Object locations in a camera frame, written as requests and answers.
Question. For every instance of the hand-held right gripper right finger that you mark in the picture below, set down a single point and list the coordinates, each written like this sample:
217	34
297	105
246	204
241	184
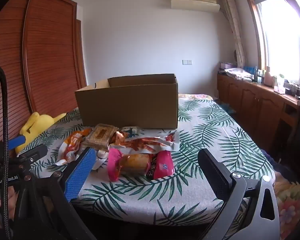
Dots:
215	175

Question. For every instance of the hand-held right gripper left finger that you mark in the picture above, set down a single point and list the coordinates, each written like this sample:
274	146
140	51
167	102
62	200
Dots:
80	175

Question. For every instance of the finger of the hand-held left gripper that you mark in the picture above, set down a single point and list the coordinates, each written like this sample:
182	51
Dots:
33	152
16	142

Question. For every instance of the orange and white snack packet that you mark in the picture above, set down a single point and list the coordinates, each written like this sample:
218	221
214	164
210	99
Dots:
72	142

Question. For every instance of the clear packet of brown cake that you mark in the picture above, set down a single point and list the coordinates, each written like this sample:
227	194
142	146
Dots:
100	135

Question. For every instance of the pink bread packet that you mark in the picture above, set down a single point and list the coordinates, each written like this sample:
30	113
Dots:
162	166

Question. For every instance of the small orange foil packet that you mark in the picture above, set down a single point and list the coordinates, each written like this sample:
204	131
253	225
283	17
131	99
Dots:
120	137

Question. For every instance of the small white and green packet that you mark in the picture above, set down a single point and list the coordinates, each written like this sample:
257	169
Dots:
131	129

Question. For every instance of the white packet with red print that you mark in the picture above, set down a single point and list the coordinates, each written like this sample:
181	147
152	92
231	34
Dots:
145	143

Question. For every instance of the brown cardboard box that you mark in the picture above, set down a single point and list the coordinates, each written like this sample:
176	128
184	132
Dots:
127	105

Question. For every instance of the person's left hand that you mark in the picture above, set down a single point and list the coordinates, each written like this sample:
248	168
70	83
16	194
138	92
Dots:
11	202

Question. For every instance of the yellow plush toy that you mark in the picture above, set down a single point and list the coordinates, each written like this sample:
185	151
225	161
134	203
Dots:
37	125

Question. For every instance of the leaf print bedsheet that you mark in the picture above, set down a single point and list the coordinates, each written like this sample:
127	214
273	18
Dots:
215	135

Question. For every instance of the floral quilt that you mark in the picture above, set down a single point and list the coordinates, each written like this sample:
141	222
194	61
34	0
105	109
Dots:
290	200

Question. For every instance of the long wooden cabinet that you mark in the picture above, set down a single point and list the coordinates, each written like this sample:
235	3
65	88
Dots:
250	102

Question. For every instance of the wooden slatted wardrobe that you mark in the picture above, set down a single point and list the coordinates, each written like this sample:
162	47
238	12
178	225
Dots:
47	55

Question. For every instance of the folded floral cloth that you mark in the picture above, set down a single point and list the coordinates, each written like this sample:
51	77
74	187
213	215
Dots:
237	73

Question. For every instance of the purple box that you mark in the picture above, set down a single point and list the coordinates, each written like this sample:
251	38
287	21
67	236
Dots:
226	66

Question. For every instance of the blue box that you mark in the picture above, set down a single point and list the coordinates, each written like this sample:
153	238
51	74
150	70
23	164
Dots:
250	70

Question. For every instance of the pink thermos jug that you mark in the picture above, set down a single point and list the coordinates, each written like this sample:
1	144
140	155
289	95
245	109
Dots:
267	77

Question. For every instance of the white bottle with green cap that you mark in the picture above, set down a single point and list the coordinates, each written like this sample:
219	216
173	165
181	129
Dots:
281	85

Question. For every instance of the patterned beige curtain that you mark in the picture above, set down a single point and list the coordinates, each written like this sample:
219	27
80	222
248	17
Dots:
236	35

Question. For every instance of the wooden framed window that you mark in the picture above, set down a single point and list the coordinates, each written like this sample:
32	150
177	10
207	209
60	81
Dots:
282	42

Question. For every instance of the cream air conditioner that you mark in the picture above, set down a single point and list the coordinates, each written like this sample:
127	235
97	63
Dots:
195	3

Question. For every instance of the white wall switch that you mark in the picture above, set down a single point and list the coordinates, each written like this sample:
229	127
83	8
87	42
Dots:
187	62

